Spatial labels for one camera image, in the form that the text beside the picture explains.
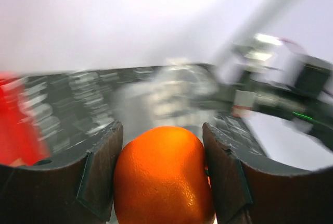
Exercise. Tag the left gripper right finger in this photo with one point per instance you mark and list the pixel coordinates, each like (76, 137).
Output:
(251, 188)

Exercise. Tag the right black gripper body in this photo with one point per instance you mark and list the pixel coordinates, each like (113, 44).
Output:
(296, 98)

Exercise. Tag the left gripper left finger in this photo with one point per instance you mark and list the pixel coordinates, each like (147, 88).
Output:
(74, 186)

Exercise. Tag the orange fake fruit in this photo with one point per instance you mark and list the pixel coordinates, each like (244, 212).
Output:
(160, 177)

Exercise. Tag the clear zip top bag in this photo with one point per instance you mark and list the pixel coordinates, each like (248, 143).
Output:
(169, 97)

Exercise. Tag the red plastic bin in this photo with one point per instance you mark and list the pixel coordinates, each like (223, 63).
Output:
(20, 138)

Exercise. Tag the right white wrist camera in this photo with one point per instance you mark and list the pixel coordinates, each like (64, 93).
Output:
(269, 61)

